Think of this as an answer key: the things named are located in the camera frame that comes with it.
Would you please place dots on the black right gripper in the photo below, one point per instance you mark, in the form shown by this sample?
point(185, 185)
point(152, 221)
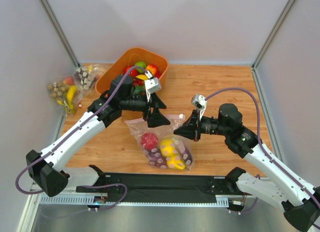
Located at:
point(197, 128)

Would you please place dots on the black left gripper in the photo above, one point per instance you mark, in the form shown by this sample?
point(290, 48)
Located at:
point(149, 109)

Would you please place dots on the yellow fake lemon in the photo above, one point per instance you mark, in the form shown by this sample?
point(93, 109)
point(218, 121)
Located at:
point(168, 148)
point(142, 77)

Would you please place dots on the clear polka dot zip bag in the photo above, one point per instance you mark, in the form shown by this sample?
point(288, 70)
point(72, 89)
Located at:
point(182, 161)

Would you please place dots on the red fake apple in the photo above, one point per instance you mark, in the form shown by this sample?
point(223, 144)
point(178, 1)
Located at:
point(149, 141)
point(133, 72)

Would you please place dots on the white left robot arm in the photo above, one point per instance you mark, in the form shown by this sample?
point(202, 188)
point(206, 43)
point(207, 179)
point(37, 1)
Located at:
point(47, 168)

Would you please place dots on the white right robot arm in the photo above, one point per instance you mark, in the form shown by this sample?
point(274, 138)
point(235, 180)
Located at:
point(298, 199)

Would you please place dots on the yellow fake lemon in basket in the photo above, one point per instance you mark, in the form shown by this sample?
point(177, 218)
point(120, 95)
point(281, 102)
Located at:
point(142, 77)

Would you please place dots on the red fake apple in basket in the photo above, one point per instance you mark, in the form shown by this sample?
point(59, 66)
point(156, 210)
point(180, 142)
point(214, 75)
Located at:
point(133, 72)

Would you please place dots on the clear bag with banana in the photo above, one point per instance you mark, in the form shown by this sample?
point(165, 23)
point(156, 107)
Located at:
point(66, 94)

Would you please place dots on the orange plastic basket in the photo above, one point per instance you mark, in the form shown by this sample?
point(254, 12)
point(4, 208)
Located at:
point(129, 58)

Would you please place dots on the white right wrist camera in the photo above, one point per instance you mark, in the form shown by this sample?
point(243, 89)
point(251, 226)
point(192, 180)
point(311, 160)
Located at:
point(200, 104)

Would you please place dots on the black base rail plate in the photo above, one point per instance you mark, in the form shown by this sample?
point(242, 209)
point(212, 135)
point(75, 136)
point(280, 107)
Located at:
point(166, 188)

